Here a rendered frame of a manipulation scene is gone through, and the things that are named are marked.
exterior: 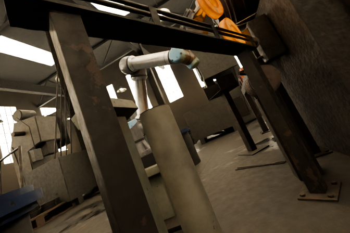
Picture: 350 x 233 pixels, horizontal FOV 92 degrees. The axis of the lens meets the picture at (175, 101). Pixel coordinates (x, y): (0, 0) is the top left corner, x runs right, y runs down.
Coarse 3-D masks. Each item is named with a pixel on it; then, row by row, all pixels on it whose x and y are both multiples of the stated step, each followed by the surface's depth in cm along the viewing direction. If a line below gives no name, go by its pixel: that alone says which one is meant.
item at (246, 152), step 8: (216, 80) 150; (224, 80) 152; (232, 80) 155; (208, 88) 176; (216, 88) 178; (224, 88) 150; (232, 88) 164; (208, 96) 173; (216, 96) 168; (224, 96) 158; (232, 104) 156; (232, 112) 155; (240, 120) 153; (240, 128) 152; (248, 136) 151; (248, 144) 149; (248, 152) 148; (256, 152) 140
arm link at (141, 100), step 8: (136, 72) 111; (144, 72) 114; (136, 80) 114; (144, 80) 116; (136, 88) 114; (144, 88) 115; (136, 96) 115; (144, 96) 115; (136, 104) 116; (144, 104) 115
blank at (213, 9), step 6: (198, 0) 76; (204, 0) 74; (210, 0) 82; (216, 0) 82; (204, 6) 75; (210, 6) 75; (216, 6) 81; (210, 12) 76; (216, 12) 77; (222, 12) 81; (216, 18) 80
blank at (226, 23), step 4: (224, 20) 70; (228, 20) 73; (220, 24) 71; (224, 24) 69; (228, 24) 70; (232, 24) 75; (224, 28) 69; (228, 28) 68; (232, 28) 75; (236, 28) 77; (240, 32) 78; (224, 36) 69; (232, 40) 69; (236, 40) 69; (240, 40) 73
